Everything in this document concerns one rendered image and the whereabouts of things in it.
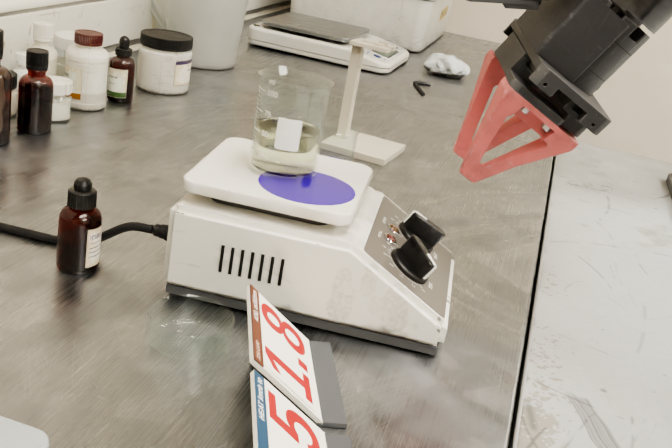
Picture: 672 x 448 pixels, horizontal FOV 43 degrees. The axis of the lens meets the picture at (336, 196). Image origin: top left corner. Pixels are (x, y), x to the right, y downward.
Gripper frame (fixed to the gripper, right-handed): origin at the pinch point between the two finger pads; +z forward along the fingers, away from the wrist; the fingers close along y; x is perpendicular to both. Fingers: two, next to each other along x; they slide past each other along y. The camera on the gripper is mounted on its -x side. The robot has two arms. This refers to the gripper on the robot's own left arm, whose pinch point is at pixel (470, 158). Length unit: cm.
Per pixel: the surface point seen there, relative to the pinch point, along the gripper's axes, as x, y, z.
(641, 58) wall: 71, -128, -8
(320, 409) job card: -4.0, 18.7, 12.3
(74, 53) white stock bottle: -27, -35, 28
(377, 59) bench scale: 12, -80, 18
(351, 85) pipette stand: -0.5, -36.8, 11.8
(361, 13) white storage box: 11, -108, 20
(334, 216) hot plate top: -7.5, 7.6, 6.7
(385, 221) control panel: -2.0, 1.5, 7.4
